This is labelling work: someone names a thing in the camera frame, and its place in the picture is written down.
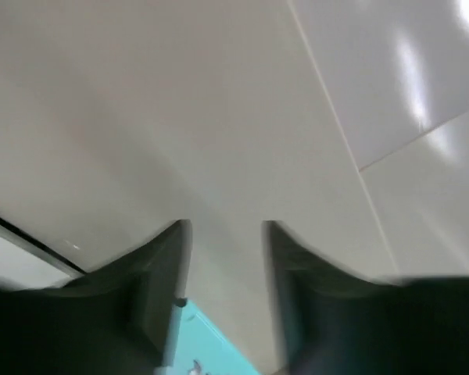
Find pink and teal kids suitcase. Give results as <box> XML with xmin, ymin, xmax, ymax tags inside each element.
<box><xmin>154</xmin><ymin>298</ymin><xmax>258</xmax><ymax>375</ymax></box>

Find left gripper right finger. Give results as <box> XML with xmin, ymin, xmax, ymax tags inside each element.
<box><xmin>263</xmin><ymin>220</ymin><xmax>469</xmax><ymax>374</ymax></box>

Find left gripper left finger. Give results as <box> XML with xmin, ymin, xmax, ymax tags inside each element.
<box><xmin>0</xmin><ymin>220</ymin><xmax>191</xmax><ymax>374</ymax></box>

